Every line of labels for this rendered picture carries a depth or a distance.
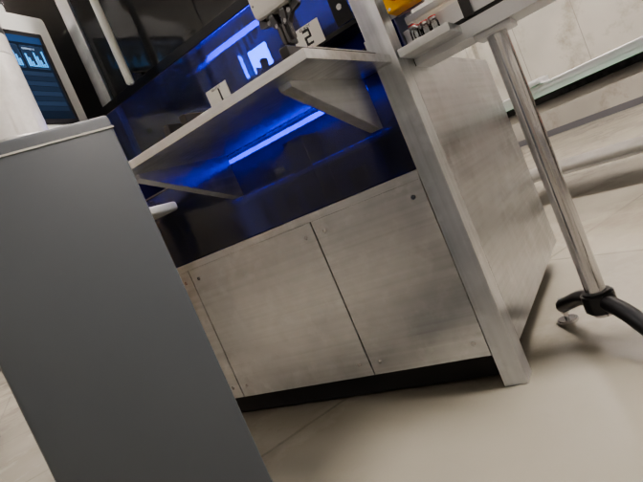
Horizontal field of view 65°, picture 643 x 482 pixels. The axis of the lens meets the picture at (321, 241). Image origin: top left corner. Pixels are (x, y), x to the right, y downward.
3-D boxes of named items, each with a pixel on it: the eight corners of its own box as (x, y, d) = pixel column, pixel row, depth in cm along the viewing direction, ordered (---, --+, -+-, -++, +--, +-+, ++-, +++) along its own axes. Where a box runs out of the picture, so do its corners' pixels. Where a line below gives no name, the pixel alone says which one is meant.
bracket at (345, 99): (372, 132, 129) (353, 84, 128) (383, 127, 127) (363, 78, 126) (303, 149, 100) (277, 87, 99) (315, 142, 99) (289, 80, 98)
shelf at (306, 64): (218, 164, 167) (215, 160, 166) (404, 62, 128) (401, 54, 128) (92, 194, 127) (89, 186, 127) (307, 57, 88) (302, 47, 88)
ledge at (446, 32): (418, 59, 132) (415, 52, 132) (466, 33, 125) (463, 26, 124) (399, 57, 120) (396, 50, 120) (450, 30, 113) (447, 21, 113)
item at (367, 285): (225, 346, 324) (168, 220, 317) (564, 260, 210) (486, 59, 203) (90, 441, 241) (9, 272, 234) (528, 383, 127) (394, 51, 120)
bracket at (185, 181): (236, 198, 156) (219, 159, 155) (243, 194, 155) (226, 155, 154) (152, 226, 128) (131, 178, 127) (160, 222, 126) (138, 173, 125)
